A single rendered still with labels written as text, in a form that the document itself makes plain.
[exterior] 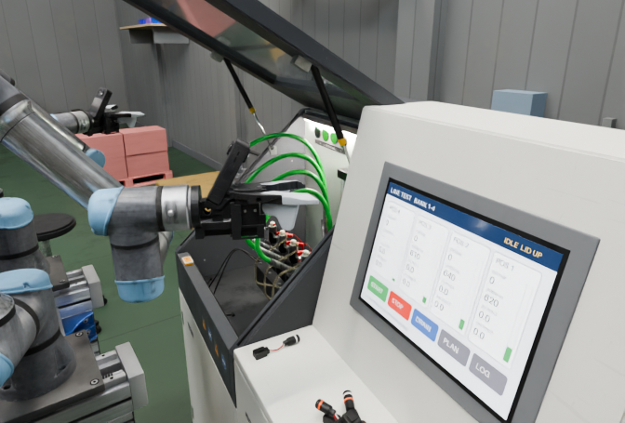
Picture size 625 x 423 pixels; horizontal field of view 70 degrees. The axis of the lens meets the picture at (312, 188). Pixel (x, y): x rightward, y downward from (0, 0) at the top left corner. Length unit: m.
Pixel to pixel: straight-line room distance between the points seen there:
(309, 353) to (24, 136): 0.76
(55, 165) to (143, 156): 5.07
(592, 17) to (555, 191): 1.94
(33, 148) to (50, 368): 0.45
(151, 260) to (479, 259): 0.54
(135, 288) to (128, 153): 5.11
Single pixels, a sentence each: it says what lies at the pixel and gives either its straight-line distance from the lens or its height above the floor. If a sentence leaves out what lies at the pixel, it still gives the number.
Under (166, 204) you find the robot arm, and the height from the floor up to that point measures 1.45.
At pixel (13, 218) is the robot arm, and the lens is 1.46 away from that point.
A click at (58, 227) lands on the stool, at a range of 2.94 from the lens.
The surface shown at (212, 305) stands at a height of 0.95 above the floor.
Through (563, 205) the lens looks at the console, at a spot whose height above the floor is 1.47.
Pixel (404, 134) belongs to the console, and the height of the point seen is 1.51.
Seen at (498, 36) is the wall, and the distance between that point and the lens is 2.85.
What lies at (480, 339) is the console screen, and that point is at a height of 1.23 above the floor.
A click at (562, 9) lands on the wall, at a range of 2.69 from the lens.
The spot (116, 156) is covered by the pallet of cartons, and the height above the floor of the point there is 0.42.
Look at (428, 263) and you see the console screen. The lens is 0.88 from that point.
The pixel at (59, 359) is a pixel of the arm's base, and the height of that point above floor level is 1.08.
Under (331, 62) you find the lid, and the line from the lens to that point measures 1.02.
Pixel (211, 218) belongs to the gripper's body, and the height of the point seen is 1.42.
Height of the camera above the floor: 1.69
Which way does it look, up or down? 18 degrees down
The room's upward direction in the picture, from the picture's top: straight up
